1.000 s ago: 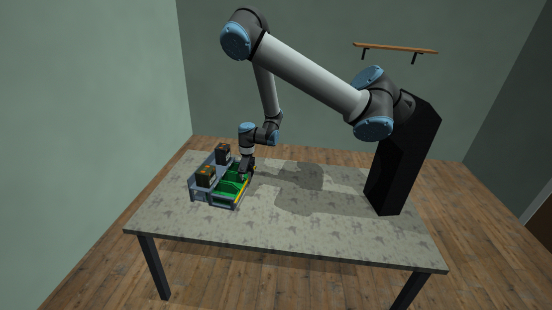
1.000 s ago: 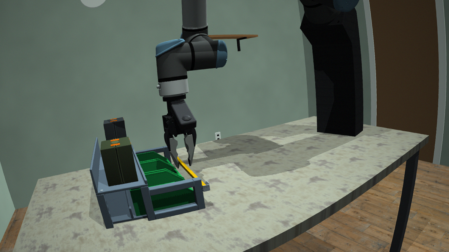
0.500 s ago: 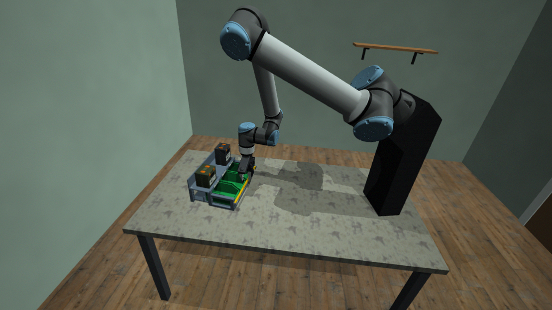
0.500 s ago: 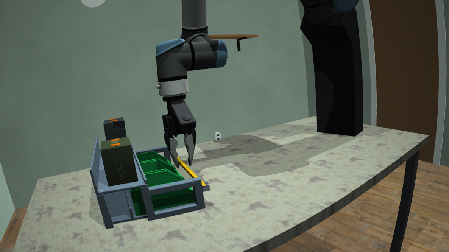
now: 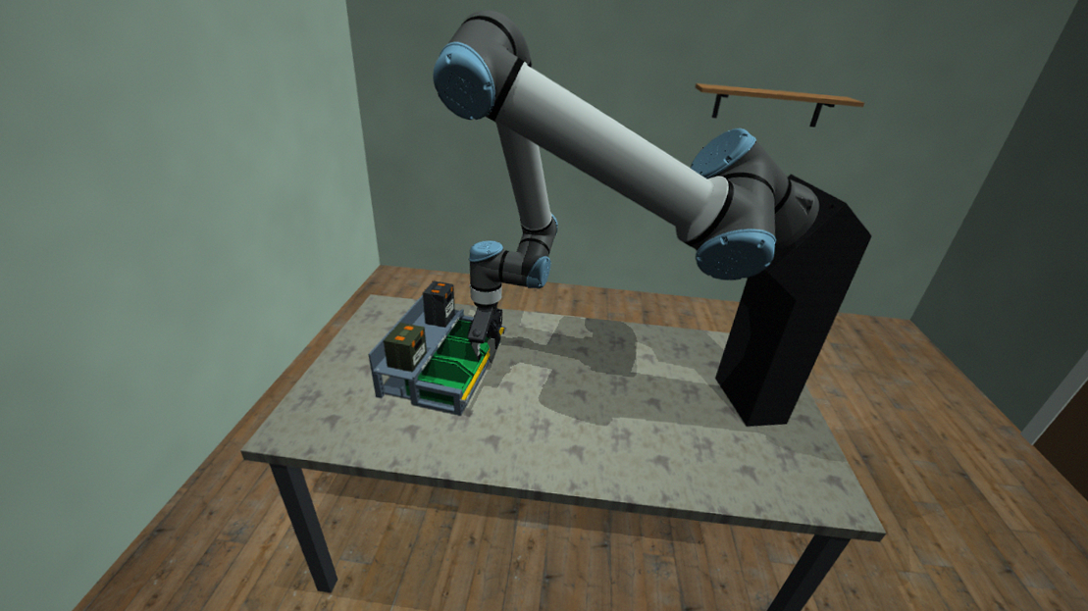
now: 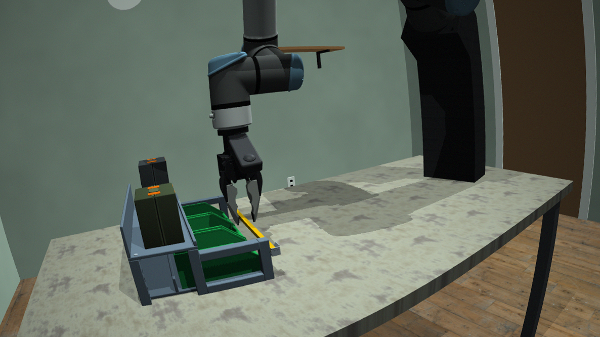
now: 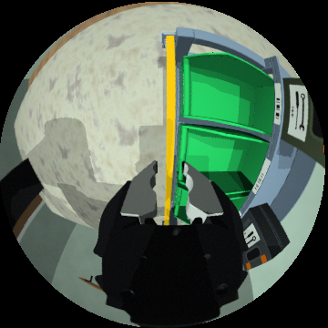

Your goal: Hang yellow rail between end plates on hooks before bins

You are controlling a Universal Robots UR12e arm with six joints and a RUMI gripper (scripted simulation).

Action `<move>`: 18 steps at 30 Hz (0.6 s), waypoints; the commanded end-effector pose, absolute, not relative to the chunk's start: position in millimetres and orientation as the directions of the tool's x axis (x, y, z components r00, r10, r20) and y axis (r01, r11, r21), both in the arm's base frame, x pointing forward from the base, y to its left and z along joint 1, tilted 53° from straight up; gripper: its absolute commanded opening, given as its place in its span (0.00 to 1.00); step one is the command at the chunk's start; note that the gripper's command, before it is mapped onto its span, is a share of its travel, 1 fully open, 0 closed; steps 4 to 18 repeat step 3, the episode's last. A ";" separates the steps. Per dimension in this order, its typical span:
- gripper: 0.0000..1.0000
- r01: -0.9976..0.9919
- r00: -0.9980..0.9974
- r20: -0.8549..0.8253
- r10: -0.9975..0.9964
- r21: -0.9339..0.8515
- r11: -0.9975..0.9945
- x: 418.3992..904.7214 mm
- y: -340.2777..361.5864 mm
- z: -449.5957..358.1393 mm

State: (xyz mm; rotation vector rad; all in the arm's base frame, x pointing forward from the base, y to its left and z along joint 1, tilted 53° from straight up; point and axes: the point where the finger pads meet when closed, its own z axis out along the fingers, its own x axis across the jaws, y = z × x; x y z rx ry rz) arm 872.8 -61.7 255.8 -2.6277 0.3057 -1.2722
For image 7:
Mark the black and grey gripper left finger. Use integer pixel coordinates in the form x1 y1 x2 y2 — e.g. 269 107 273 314
93 160 158 258

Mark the yellow bar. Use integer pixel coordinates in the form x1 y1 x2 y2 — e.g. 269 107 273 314
165 36 176 225

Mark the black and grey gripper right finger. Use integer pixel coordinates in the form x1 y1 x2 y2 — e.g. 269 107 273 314
181 161 249 253

